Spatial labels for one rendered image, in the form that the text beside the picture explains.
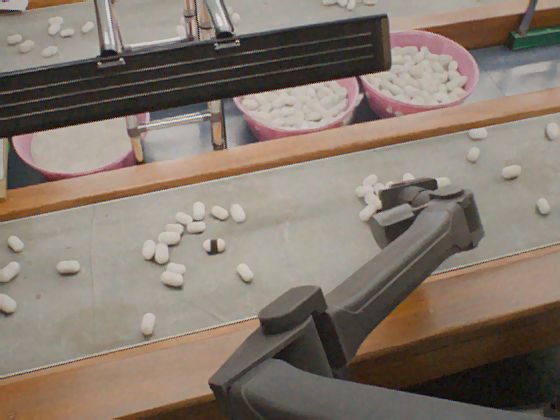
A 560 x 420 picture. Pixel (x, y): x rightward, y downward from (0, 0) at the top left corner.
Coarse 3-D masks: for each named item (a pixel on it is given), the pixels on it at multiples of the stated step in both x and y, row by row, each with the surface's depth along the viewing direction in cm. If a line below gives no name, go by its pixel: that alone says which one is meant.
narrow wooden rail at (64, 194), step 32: (512, 96) 124; (544, 96) 124; (352, 128) 117; (384, 128) 117; (416, 128) 117; (448, 128) 118; (192, 160) 111; (224, 160) 111; (256, 160) 111; (288, 160) 113; (32, 192) 106; (64, 192) 106; (96, 192) 106; (128, 192) 107
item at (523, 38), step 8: (528, 0) 140; (536, 0) 139; (528, 8) 141; (528, 16) 142; (520, 24) 145; (528, 24) 144; (552, 24) 150; (512, 32) 147; (520, 32) 146; (528, 32) 147; (536, 32) 147; (544, 32) 148; (552, 32) 148; (512, 40) 147; (520, 40) 147; (528, 40) 148; (536, 40) 149; (544, 40) 149; (552, 40) 150; (512, 48) 148; (520, 48) 149
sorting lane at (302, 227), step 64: (512, 128) 121; (192, 192) 109; (256, 192) 109; (320, 192) 110; (512, 192) 110; (0, 256) 100; (64, 256) 100; (128, 256) 100; (192, 256) 100; (256, 256) 100; (320, 256) 101; (0, 320) 92; (64, 320) 92; (128, 320) 93; (192, 320) 93
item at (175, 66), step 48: (192, 48) 76; (240, 48) 78; (288, 48) 79; (336, 48) 81; (384, 48) 82; (0, 96) 73; (48, 96) 74; (96, 96) 75; (144, 96) 77; (192, 96) 78
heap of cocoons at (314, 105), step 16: (256, 96) 126; (272, 96) 126; (288, 96) 126; (304, 96) 126; (320, 96) 128; (336, 96) 126; (256, 112) 122; (272, 112) 123; (288, 112) 123; (304, 112) 125; (320, 112) 123; (336, 112) 124; (256, 128) 121
